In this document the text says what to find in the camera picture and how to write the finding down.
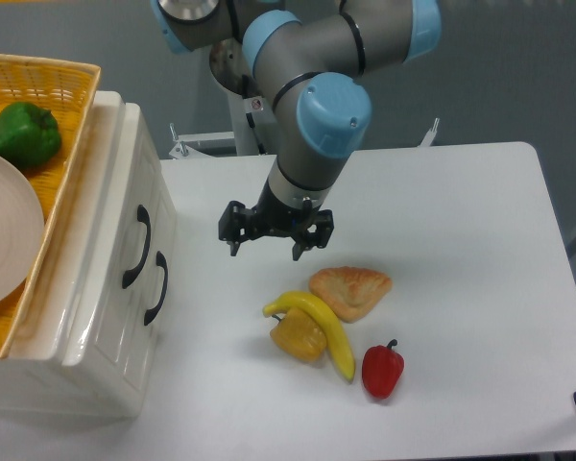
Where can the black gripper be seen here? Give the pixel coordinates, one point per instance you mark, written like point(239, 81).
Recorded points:
point(306, 224)

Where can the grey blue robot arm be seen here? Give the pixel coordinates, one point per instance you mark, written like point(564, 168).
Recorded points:
point(307, 73)

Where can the white drawer cabinet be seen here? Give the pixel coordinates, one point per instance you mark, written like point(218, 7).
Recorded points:
point(33, 376)

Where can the brown bread pastry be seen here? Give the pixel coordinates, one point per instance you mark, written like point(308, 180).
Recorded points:
point(351, 292)

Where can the yellow bell pepper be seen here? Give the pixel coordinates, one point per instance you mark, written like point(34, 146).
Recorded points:
point(297, 334)

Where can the yellow banana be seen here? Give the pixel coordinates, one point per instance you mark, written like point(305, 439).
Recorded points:
point(338, 344)

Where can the red bell pepper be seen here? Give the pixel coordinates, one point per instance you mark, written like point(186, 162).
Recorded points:
point(381, 369)

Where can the yellow woven basket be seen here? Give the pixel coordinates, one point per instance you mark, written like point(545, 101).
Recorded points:
point(64, 91)

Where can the green bell pepper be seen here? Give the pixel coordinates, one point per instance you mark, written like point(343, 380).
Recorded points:
point(29, 135)

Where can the beige round plate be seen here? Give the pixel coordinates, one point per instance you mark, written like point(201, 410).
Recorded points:
point(21, 228)

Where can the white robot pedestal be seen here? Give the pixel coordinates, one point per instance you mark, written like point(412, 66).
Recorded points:
point(253, 123)

